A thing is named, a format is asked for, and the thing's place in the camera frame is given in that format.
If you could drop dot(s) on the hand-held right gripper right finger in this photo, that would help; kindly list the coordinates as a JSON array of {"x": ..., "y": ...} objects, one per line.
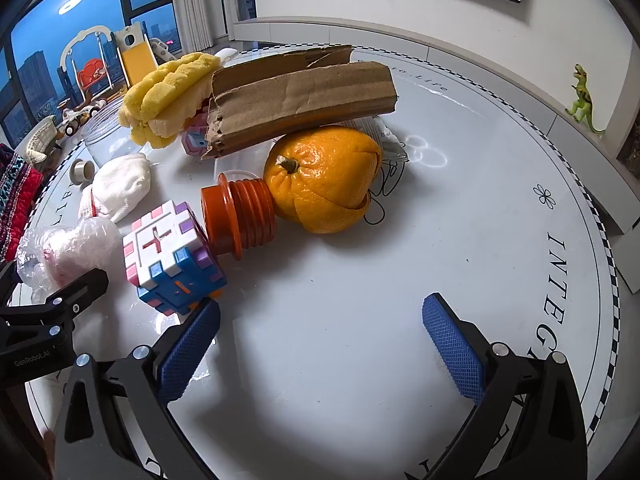
[{"x": 452, "y": 355}]

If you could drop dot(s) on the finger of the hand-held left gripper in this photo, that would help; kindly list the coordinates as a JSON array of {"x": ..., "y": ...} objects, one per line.
[
  {"x": 6, "y": 282},
  {"x": 75, "y": 295}
]

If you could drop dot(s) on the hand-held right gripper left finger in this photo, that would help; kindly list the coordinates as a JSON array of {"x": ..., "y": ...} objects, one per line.
[{"x": 190, "y": 355}]

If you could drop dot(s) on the clear bag with pink contents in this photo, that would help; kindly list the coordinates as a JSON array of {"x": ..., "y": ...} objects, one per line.
[{"x": 70, "y": 250}]

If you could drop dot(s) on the yellow sponge brush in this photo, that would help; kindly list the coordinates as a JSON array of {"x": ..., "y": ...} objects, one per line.
[{"x": 165, "y": 85}]

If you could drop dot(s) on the brown cardboard piece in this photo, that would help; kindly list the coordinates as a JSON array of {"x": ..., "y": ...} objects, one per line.
[{"x": 300, "y": 100}]

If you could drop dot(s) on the sofa with patterned red blanket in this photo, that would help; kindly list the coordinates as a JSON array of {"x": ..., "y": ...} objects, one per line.
[{"x": 20, "y": 195}]

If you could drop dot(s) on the white sock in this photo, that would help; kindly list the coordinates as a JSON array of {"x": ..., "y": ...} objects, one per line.
[{"x": 122, "y": 185}]

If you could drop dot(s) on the orange threaded plastic cap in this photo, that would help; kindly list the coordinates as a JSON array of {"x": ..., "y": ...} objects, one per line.
[{"x": 235, "y": 215}]

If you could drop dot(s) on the white rattan chair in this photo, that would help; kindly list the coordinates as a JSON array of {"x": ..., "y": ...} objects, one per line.
[{"x": 42, "y": 135}]

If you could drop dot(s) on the white ride-on toy car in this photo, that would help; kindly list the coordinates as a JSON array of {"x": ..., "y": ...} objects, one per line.
[{"x": 75, "y": 115}]

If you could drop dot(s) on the round white table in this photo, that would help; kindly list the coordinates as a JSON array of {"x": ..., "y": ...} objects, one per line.
[{"x": 607, "y": 260}]

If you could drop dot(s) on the small pink toy cube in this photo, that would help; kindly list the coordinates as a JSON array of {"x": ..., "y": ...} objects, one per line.
[{"x": 192, "y": 140}]

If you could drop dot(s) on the orange fruit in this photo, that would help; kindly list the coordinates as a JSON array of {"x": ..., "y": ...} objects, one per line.
[{"x": 320, "y": 180}]

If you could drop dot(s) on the toy swing with red seat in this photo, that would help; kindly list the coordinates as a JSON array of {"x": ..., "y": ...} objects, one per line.
[{"x": 92, "y": 72}]

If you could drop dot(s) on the yellow toy slide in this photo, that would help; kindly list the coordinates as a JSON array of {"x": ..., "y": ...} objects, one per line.
[{"x": 137, "y": 60}]

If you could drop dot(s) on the large window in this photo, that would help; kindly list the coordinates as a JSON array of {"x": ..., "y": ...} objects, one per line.
[{"x": 40, "y": 35}]

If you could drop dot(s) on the green toy dinosaur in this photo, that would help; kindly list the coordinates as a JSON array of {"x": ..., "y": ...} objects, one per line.
[{"x": 582, "y": 100}]

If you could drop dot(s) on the white curtain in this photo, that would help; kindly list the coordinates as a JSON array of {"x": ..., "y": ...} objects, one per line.
[{"x": 195, "y": 5}]

